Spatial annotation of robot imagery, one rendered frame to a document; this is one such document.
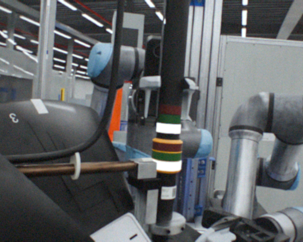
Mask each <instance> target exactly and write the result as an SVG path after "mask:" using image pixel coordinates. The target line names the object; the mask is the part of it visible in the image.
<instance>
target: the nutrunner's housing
mask: <svg viewBox="0 0 303 242"><path fill-rule="evenodd" d="M156 177H158V178H160V179H161V188H160V190H158V200H157V213H156V221H162V222H166V221H171V220H172V219H173V206H174V203H175V195H176V180H177V173H160V172H157V175H156ZM151 240H152V241H153V242H168V241H169V236H168V235H157V234H151Z"/></svg>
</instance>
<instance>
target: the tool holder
mask: <svg viewBox="0 0 303 242"><path fill-rule="evenodd" d="M138 159H139V158H136V159H128V161H134V162H135V171H129V172H127V174H128V182H127V183H128V184H130V185H132V186H134V187H135V188H136V200H135V213H134V217H135V218H136V219H137V222H138V223H139V225H140V226H141V228H142V229H143V230H144V231H146V232H149V233H152V234H157V235H174V234H178V233H180V232H182V231H183V230H184V228H185V222H186V220H185V219H184V217H183V216H182V215H181V214H179V213H177V212H174V211H173V219H172V220H171V221H166V222H162V221H156V213H157V200H158V190H160V188H161V179H160V178H158V177H156V175H157V162H155V161H140V160H138Z"/></svg>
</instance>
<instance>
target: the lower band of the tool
mask: <svg viewBox="0 0 303 242"><path fill-rule="evenodd" d="M153 141H155V142H160V143H170V144H181V143H183V142H182V141H181V140H162V139H157V138H154V139H153ZM152 150H153V151H156V150H154V149H152ZM157 152H162V151H157ZM163 153H181V152H163ZM153 160H155V159H153ZM156 161H161V160H156ZM161 162H180V161H161ZM179 171H180V170H177V171H164V170H157V172H160V173H178V172H179Z"/></svg>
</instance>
